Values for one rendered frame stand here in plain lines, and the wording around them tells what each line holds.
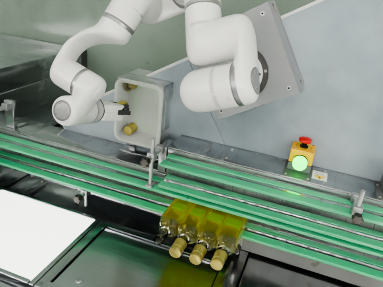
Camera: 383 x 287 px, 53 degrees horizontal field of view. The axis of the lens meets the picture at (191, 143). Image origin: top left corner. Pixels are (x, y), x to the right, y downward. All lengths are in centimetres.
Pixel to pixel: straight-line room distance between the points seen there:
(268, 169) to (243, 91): 45
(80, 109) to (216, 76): 35
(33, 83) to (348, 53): 141
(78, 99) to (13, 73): 96
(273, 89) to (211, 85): 32
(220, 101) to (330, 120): 51
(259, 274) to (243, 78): 70
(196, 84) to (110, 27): 26
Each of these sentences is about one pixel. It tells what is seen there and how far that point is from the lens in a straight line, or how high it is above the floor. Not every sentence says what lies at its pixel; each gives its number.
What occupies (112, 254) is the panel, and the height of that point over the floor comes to 112.
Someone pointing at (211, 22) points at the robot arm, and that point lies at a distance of 88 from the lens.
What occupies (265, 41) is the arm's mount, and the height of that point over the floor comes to 86.
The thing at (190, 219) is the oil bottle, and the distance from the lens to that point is 114.
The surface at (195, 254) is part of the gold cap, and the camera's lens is 105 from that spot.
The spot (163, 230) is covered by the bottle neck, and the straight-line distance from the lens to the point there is 111.
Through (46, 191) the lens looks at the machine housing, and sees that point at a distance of 162.
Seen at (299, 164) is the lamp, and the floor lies 85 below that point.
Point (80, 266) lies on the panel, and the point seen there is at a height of 120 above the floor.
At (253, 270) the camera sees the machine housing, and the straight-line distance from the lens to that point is 131.
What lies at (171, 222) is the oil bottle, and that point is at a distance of 112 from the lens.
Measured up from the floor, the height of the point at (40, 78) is 44.
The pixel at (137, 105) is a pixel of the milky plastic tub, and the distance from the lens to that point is 138.
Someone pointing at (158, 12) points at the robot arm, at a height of 98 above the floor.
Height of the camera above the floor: 194
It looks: 60 degrees down
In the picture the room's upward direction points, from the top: 136 degrees counter-clockwise
